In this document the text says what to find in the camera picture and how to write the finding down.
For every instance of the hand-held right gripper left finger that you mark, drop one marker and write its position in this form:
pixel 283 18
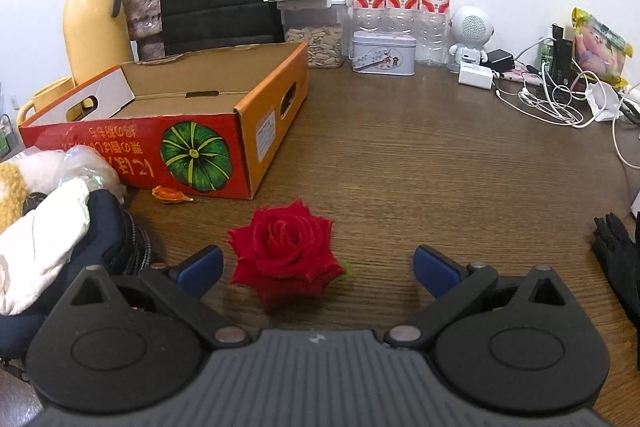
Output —
pixel 202 267

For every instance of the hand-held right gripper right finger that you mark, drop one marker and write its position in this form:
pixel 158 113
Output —
pixel 435 274

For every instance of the red artificial rose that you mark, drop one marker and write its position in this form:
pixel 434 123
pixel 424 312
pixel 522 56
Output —
pixel 282 252

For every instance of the orange red cardboard box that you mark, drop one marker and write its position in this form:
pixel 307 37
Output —
pixel 125 147

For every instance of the small orange dried flower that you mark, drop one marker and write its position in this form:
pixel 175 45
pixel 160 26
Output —
pixel 172 195

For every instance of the navy blue pouch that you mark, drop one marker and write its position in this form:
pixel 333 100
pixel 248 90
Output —
pixel 102 227

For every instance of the iridescent plastic wrap ball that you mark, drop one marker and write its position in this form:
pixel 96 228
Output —
pixel 87 167

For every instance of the white cloth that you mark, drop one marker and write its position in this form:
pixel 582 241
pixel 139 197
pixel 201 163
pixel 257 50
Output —
pixel 40 252

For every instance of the black glove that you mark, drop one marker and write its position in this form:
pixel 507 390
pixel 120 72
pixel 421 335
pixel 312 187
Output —
pixel 617 257

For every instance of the white charger block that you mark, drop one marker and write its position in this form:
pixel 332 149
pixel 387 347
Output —
pixel 476 76

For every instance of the yellow plush toy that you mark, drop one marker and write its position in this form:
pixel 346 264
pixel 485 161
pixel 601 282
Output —
pixel 10 192

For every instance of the black power adapter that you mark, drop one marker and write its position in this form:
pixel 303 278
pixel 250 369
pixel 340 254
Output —
pixel 500 59

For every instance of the yellow ceramic mug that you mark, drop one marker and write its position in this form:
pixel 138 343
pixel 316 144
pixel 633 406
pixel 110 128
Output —
pixel 50 97

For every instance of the printed tin box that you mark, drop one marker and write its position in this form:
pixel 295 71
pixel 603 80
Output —
pixel 382 52

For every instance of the crumpled white paper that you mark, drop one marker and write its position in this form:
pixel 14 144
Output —
pixel 602 102

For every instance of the green bottle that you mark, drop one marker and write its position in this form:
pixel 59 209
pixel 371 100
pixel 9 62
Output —
pixel 546 57

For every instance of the white robot-shaped speaker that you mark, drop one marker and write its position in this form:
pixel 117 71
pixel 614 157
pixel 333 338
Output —
pixel 472 27

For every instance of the black upright device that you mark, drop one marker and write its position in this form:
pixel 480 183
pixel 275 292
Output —
pixel 562 57

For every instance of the clear container of seeds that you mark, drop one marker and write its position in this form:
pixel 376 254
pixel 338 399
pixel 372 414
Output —
pixel 320 42

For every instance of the yellow thermos jug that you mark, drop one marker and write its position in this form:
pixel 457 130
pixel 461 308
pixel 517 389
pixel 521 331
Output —
pixel 95 32

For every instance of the pink mottled vase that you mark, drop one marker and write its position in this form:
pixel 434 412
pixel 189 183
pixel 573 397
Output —
pixel 142 12

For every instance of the yellow snack packet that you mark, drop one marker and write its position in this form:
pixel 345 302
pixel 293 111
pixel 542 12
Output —
pixel 600 47

